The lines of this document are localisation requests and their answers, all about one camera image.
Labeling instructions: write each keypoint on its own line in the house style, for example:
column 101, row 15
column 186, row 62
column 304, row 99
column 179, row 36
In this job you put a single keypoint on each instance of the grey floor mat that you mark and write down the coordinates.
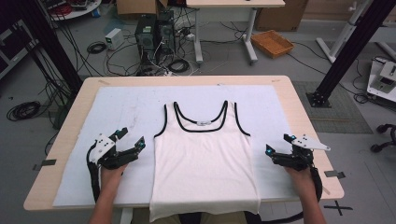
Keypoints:
column 342, row 118

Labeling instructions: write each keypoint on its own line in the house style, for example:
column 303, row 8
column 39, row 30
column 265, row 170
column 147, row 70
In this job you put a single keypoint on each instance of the black office chair base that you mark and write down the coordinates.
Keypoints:
column 386, row 137

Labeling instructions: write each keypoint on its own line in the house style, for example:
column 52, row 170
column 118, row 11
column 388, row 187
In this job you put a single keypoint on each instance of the pale blue table mat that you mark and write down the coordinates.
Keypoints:
column 130, row 102

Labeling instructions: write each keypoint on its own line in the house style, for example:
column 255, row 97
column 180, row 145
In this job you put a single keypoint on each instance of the black tape cross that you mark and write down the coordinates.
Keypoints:
column 338, row 207

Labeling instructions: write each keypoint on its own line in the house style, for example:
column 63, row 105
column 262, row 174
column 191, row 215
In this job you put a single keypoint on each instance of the white table leg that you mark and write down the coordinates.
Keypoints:
column 126, row 216

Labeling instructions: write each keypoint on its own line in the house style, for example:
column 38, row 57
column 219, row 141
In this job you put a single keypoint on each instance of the black metal frame post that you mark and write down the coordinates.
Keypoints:
column 53, row 43
column 351, row 46

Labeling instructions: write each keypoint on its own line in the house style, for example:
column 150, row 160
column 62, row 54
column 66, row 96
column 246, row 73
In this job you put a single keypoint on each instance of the white metal stand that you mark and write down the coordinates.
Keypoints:
column 342, row 34

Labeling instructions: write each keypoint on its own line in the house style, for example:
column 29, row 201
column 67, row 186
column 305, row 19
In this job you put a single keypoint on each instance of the black tape strip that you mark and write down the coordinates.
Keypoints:
column 46, row 163
column 334, row 174

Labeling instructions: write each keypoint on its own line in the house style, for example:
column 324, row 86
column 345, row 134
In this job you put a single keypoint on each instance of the round white table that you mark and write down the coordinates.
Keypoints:
column 74, row 7

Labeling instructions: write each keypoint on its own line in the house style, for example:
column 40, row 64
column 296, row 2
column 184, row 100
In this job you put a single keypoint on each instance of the large closed cardboard box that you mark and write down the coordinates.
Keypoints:
column 280, row 15

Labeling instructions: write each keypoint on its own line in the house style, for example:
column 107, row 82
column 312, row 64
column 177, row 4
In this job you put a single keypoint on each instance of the black equipment rack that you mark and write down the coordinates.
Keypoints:
column 14, row 46

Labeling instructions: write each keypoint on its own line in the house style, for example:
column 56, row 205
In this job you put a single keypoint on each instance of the person's right hand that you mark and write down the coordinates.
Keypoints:
column 302, row 179

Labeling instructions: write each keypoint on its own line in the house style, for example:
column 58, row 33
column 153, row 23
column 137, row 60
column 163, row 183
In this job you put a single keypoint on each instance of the person's left hand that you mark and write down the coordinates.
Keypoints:
column 112, row 177

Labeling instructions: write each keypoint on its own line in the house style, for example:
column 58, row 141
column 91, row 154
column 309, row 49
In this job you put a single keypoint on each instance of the white power supply box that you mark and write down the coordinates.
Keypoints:
column 114, row 39

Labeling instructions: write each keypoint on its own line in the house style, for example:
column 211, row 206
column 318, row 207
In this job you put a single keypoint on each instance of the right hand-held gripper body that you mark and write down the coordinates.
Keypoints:
column 300, row 158

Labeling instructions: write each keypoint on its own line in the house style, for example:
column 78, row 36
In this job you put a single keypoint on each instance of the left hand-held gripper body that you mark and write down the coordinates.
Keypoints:
column 106, row 155

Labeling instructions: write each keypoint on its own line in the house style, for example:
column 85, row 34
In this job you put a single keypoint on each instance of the white machine on base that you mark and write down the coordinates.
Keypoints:
column 384, row 81

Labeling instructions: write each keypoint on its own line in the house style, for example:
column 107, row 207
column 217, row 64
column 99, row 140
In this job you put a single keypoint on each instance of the cardboard box with open flap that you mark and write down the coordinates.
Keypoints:
column 137, row 6

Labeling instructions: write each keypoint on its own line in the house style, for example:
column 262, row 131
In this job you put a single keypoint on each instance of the orange woven basket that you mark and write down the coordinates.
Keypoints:
column 272, row 43

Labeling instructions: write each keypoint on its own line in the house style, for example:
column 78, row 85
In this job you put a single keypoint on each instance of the white-legged wooden desk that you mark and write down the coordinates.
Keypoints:
column 233, row 3

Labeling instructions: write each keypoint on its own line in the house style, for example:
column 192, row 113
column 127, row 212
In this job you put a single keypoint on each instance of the black computer tower with fan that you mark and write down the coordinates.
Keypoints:
column 166, row 32

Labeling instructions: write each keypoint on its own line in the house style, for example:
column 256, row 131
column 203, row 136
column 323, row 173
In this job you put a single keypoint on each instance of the white tank top black trim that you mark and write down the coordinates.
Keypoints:
column 202, row 161

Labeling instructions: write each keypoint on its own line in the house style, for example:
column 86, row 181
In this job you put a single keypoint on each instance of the person's khaki trousers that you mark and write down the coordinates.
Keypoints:
column 143, row 219

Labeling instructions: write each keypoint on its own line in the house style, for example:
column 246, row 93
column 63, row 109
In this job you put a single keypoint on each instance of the black computer tower green label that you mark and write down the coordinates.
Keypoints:
column 145, row 37

